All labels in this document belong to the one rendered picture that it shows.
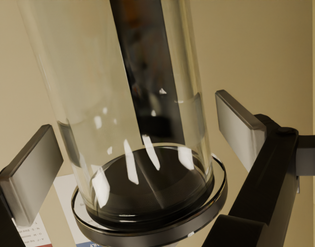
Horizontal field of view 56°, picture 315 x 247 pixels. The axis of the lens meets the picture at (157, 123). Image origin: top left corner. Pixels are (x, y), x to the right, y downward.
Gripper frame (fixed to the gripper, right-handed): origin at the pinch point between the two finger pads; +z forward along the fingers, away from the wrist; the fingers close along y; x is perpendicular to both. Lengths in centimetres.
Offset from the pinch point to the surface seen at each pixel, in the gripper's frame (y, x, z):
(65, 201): -29, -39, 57
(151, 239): -0.1, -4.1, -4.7
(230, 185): 19, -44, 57
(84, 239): -28, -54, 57
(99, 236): -3.0, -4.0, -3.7
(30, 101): -30, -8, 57
